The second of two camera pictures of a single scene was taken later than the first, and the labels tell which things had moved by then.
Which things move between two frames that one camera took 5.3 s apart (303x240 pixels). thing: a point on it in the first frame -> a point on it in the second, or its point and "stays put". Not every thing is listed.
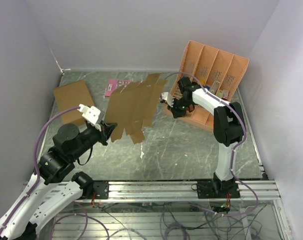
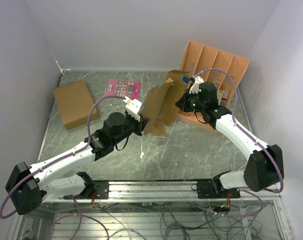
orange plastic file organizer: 219,73 stays put
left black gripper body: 94,135 -> 131,125
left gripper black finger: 109,129 -> 143,122
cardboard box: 130,106 -> 161,103
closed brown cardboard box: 72,95 stays put
